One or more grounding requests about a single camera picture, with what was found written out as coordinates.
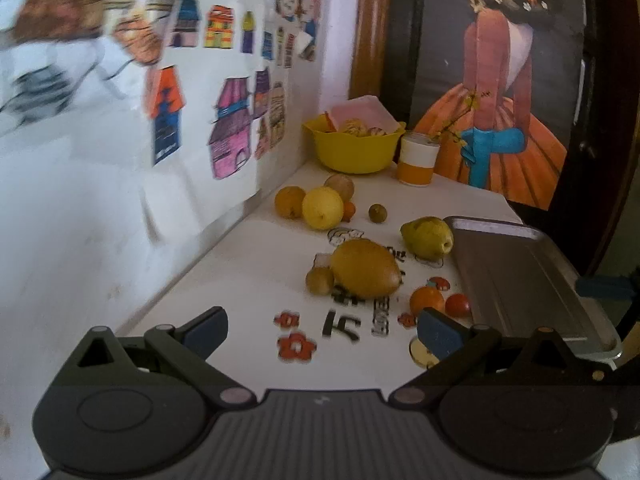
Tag walnuts in bowl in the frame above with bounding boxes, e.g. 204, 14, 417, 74
338, 118, 387, 138

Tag green yellow pear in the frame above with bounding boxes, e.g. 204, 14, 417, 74
400, 217, 454, 262

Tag yellow flower twig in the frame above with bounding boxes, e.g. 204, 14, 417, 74
428, 84, 480, 150

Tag small brown passion fruit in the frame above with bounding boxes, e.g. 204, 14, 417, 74
368, 204, 388, 224

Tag girl painting poster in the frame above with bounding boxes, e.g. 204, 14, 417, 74
411, 0, 586, 210

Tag tan round fruit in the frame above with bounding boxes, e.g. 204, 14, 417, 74
323, 174, 355, 203

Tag dull orange fruit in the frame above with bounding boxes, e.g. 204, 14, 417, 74
274, 186, 306, 220

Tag small orange kumquat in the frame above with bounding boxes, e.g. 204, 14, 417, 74
342, 202, 356, 222

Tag yellow lemon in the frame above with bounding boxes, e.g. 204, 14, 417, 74
302, 186, 344, 231

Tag metal tray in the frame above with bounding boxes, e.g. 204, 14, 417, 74
445, 216, 623, 361

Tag yellow plastic bowl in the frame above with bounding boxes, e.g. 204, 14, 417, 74
302, 114, 406, 174

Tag small brown kiwi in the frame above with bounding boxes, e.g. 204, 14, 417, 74
305, 266, 334, 296

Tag large brown mango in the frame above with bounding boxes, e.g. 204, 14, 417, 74
330, 238, 401, 300

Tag pink cloth in bowl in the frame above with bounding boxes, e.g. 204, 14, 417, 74
326, 96, 399, 133

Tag wooden door frame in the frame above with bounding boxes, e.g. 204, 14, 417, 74
349, 0, 390, 99

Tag house drawings paper sheet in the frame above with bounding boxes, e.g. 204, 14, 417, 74
142, 0, 294, 242

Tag orange tangerine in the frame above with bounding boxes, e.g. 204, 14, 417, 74
409, 286, 446, 316

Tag red cherry tomato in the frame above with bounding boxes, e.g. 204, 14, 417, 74
445, 292, 471, 318

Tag white orange cup vase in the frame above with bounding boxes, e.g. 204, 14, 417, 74
396, 132, 440, 186

